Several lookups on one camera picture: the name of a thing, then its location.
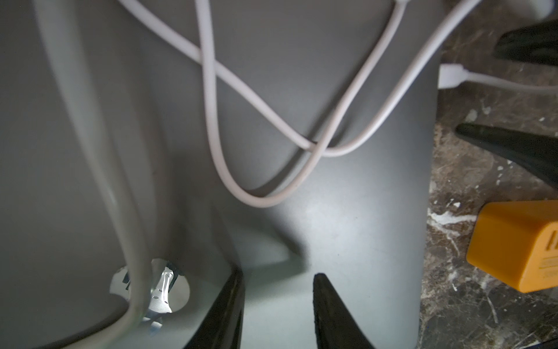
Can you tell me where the dark grey laptop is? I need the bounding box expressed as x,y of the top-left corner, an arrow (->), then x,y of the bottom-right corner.
1,1 -> 440,348

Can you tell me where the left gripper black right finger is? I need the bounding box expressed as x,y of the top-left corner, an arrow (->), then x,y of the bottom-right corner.
313,273 -> 373,349

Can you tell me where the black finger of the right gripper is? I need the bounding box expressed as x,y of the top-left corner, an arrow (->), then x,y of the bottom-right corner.
455,124 -> 557,188
493,19 -> 557,67

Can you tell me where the thin white charger cable left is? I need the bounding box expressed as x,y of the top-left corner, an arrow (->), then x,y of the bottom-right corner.
115,0 -> 558,209

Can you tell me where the thick white purple strip cord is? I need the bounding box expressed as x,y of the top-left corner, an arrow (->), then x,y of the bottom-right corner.
32,0 -> 153,349

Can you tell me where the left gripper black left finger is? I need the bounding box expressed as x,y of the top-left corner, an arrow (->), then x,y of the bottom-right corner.
185,269 -> 246,349

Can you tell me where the orange power strip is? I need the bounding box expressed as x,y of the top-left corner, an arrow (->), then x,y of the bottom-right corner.
466,200 -> 557,293

